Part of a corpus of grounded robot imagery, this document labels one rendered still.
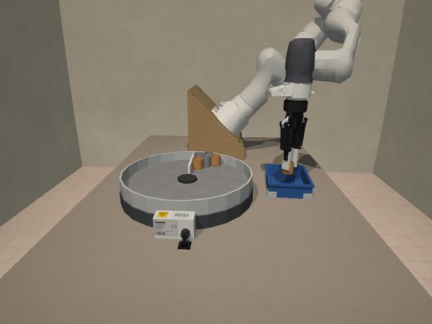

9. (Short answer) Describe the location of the bronze bushing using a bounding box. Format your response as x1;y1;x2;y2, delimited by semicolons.
192;157;203;170
282;161;294;174
211;154;221;167

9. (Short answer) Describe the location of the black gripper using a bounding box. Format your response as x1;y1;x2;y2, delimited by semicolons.
279;99;308;171

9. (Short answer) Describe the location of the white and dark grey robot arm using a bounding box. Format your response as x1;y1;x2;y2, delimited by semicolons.
212;0;362;137

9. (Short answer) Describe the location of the blue open crate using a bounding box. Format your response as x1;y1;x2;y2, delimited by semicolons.
265;164;315;200

